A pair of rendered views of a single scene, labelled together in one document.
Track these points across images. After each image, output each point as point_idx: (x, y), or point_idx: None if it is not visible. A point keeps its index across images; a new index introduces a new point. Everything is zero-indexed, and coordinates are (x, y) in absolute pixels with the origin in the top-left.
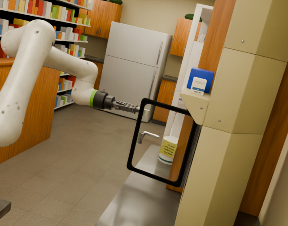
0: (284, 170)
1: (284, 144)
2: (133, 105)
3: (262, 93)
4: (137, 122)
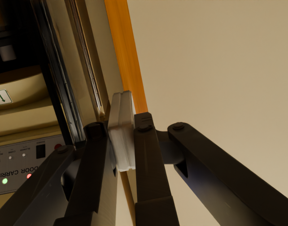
0: (104, 13)
1: (153, 33)
2: (186, 182)
3: None
4: (39, 62)
